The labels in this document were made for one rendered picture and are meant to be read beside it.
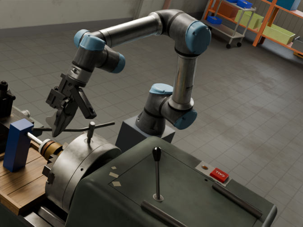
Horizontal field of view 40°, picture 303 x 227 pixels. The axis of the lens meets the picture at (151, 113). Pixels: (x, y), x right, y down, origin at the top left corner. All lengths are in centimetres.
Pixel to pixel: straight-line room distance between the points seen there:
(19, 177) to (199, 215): 85
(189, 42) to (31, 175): 90
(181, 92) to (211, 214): 60
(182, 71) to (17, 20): 396
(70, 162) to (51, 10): 441
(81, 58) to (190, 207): 61
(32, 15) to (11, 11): 34
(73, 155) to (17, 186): 39
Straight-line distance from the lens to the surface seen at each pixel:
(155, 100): 197
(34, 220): 177
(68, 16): 610
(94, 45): 137
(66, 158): 156
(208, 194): 154
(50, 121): 145
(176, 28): 168
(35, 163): 200
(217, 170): 166
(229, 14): 901
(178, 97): 184
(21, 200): 181
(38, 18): 573
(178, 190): 148
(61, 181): 156
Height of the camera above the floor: 212
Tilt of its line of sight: 27 degrees down
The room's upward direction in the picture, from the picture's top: 20 degrees clockwise
